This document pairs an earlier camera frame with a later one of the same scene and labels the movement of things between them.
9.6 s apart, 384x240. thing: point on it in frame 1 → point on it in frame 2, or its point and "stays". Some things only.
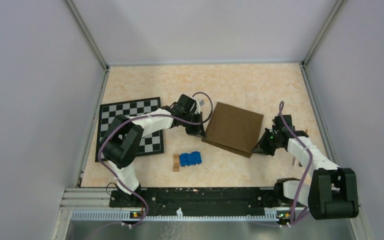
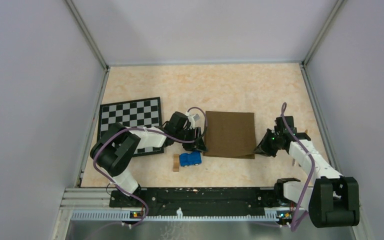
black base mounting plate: [201, 202] stays
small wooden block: [176, 167] stays
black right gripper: [258, 148] stays
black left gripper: [197, 130] → [199, 145]
